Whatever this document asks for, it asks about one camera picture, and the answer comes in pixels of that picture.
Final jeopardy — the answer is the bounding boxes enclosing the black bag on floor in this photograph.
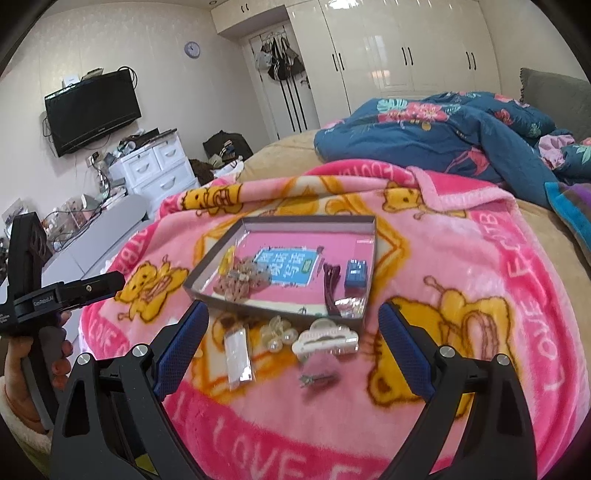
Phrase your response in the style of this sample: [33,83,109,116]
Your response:
[202,130,253,169]

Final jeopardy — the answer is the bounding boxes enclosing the striped colourful pillow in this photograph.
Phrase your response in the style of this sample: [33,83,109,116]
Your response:
[544,182,591,264]

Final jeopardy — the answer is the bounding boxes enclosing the white earring card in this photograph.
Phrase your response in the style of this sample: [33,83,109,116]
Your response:
[223,323,254,391]

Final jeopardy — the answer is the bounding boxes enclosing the white drawer cabinet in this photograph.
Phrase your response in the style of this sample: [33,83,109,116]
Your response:
[109,129,199,219]

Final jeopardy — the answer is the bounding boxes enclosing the grey bed headboard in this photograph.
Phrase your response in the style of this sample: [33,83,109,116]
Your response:
[520,68,590,140]

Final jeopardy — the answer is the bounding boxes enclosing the clear pearl hair clips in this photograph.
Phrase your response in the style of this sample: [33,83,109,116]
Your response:
[259,316,298,353]

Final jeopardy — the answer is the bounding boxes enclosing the pink bear fleece blanket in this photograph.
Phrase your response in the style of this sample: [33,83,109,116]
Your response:
[79,167,590,479]

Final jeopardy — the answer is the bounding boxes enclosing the blue floral quilt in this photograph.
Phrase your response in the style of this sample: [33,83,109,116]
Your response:
[314,91,590,207]

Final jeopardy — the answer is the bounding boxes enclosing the pink pompom hair clip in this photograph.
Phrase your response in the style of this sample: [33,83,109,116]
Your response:
[300,353,341,388]

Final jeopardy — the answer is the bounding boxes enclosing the maroon oval hair clip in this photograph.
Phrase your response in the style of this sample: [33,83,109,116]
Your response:
[322,263,341,317]

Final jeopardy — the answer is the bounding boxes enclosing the white wardrobe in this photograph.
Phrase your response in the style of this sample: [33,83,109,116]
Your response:
[287,0,501,125]

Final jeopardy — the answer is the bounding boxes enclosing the grey desk top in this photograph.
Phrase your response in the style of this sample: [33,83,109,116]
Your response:
[42,195,149,286]

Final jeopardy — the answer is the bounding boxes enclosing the black wall television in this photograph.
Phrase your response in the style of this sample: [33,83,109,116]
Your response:
[44,68,141,157]

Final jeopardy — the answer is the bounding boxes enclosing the beige bed sheet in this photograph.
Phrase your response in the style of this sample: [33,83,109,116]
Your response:
[238,130,322,183]

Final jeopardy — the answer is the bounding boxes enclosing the round wall clock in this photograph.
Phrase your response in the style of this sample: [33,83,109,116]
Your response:
[183,41,200,59]

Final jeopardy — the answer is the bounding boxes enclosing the yellow hair ties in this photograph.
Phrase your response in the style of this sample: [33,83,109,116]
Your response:
[217,245,238,277]

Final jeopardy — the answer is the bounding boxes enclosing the small blue box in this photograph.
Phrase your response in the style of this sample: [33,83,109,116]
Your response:
[345,259,368,289]

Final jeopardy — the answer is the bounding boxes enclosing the hanging bags on door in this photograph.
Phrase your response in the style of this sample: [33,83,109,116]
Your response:
[254,35,310,86]

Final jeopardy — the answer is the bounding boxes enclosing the speckled bow hair clip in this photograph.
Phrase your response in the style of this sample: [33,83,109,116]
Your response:
[213,257,271,302]

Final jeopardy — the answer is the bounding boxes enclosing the grey cardboard box tray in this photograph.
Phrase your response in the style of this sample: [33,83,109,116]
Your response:
[184,215,377,332]

